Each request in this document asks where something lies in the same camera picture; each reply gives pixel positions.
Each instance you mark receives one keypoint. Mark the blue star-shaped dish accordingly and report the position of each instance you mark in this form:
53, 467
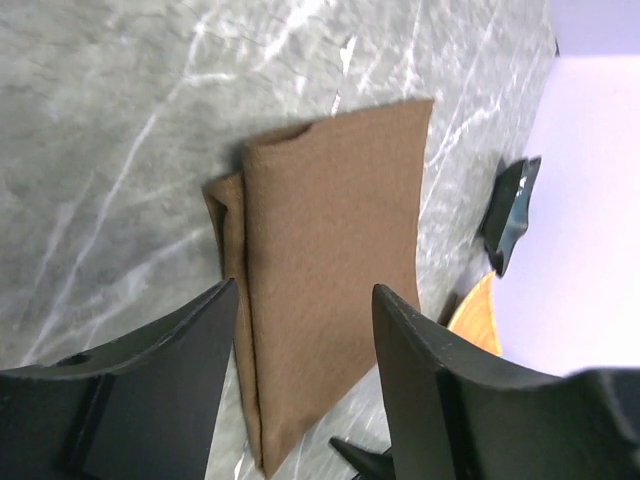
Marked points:
506, 217

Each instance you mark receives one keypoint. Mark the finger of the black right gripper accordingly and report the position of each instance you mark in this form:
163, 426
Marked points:
369, 465

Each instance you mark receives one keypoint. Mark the brown cloth napkin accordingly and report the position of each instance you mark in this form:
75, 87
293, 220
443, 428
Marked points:
318, 214

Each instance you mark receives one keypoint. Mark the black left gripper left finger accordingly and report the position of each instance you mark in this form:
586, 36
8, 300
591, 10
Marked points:
143, 406

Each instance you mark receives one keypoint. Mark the orange woven placemat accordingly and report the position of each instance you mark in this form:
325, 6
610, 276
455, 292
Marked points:
474, 319

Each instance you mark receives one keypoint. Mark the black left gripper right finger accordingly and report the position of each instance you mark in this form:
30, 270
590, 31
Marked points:
456, 411

